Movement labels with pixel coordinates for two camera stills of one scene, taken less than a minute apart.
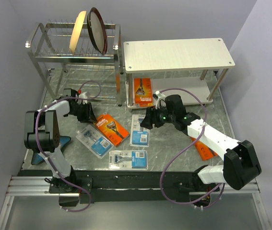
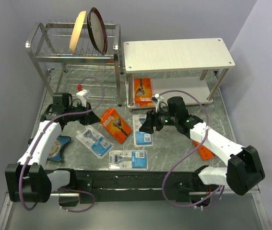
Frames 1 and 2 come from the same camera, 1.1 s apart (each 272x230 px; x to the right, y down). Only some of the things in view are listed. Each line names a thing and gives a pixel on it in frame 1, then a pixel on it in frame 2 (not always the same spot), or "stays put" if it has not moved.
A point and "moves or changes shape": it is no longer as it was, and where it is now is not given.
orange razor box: x=143 y=92 stays put
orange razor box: x=114 y=132 moves or changes shape
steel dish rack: x=95 y=75 stays put
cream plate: x=76 y=30 stays put
